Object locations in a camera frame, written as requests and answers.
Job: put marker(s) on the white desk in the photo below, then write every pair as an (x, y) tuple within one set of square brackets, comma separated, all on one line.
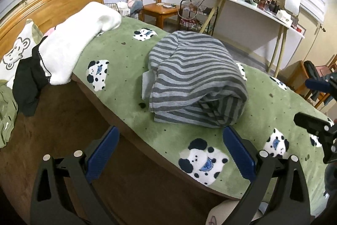
[(250, 6)]

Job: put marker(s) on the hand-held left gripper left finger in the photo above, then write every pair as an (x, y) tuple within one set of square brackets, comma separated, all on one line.
[(101, 153)]

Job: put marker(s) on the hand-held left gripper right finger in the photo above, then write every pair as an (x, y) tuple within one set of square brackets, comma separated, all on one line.
[(238, 152)]

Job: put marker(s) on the white bear print pillow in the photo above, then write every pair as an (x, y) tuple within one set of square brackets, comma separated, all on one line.
[(18, 48)]

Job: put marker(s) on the white standing mirror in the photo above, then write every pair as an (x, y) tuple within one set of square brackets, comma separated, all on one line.
[(292, 2)]

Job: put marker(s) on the grey striped hoodie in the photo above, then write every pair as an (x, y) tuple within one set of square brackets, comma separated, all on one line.
[(194, 77)]

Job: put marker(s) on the black garment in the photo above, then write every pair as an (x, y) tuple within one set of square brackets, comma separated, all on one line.
[(26, 88)]

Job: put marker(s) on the white box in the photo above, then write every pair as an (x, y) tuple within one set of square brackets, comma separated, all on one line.
[(284, 16)]

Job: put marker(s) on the row of cosmetic bottles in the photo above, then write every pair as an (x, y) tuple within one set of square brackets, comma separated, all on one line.
[(268, 3)]

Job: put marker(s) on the green jacket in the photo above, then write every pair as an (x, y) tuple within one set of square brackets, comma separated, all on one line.
[(6, 114)]

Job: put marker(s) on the green dog print blanket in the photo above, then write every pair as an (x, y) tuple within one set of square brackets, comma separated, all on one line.
[(121, 61)]

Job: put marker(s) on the wooden bed headboard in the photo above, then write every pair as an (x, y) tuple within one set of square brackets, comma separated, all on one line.
[(52, 6)]

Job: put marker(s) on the white fleece garment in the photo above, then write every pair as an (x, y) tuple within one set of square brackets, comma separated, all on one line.
[(76, 37)]

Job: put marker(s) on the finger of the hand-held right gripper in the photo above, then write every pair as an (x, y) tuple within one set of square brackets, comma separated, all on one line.
[(313, 122), (318, 85)]

